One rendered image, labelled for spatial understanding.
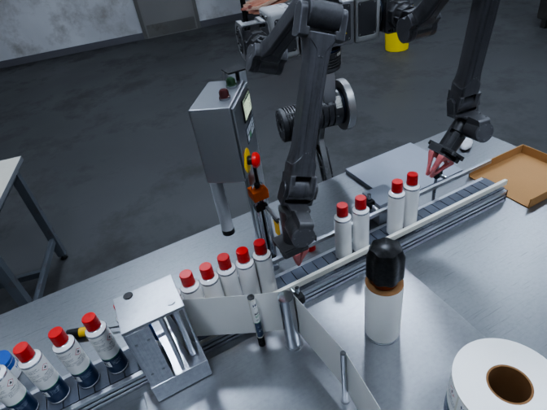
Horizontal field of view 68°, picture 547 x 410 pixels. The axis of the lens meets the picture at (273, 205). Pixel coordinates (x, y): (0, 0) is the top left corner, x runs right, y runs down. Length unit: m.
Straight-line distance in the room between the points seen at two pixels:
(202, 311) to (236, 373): 0.18
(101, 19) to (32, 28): 1.21
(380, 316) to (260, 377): 0.33
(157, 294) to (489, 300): 0.91
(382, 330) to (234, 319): 0.37
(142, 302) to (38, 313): 0.67
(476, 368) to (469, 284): 0.45
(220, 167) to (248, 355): 0.49
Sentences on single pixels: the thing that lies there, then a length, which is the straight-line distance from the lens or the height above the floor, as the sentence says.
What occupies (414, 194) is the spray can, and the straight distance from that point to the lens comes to 1.34.
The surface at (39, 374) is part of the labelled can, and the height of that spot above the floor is 1.01.
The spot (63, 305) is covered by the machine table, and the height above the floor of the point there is 0.83.
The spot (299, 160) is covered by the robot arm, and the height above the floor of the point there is 1.33.
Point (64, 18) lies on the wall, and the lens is 9.07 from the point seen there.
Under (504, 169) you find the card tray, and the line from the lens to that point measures 1.87.
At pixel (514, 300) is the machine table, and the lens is 1.35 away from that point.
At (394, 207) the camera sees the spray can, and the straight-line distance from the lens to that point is 1.31.
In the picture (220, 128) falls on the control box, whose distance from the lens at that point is 0.90.
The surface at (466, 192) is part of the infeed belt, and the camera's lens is 1.62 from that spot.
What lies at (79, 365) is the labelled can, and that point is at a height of 0.97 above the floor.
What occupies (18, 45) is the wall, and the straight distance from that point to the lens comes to 9.34.
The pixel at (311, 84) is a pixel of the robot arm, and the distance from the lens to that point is 0.91.
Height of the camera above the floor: 1.80
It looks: 36 degrees down
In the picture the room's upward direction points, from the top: 9 degrees counter-clockwise
